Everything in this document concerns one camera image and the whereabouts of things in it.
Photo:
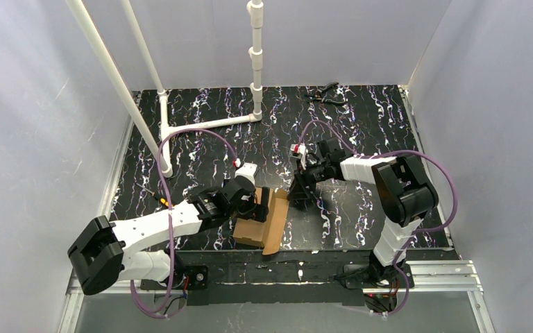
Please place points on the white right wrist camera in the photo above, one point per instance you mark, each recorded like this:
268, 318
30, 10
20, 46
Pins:
298, 153

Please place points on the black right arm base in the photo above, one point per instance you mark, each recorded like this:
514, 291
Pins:
373, 275

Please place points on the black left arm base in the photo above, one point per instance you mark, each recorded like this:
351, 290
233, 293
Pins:
187, 278

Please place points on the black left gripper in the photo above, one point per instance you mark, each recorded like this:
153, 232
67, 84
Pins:
257, 206

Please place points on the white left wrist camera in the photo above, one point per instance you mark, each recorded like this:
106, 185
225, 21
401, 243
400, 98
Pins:
246, 170

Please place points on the brown cardboard paper box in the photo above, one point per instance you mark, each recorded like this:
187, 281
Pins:
264, 227

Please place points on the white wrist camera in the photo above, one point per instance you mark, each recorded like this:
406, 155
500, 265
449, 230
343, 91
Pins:
246, 170
298, 153

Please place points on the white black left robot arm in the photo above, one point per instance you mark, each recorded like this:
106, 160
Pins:
106, 252

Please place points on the aluminium rail frame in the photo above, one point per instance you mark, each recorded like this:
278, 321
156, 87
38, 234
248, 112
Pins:
299, 291

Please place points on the black pliers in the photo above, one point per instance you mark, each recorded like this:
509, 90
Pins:
319, 95

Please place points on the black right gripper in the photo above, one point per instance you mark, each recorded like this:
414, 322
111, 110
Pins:
303, 173

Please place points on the yellow black screwdriver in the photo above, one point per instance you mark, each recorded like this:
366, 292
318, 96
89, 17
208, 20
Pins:
160, 199

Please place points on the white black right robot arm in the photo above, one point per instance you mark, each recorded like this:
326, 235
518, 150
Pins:
405, 191

